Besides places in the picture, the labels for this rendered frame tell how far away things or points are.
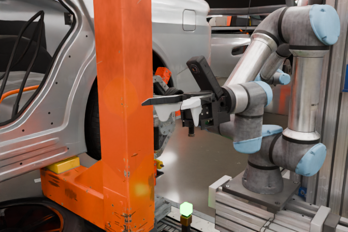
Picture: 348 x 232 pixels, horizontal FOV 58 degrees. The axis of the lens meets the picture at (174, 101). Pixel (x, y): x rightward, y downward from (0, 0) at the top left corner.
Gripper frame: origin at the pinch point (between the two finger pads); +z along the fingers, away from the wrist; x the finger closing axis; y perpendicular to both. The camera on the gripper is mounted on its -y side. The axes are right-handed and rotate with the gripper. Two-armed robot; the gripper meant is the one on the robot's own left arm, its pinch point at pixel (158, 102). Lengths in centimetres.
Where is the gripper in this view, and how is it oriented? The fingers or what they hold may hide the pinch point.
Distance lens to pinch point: 66.6
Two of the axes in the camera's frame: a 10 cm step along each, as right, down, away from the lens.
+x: -6.0, -0.4, 8.0
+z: -8.0, 1.3, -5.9
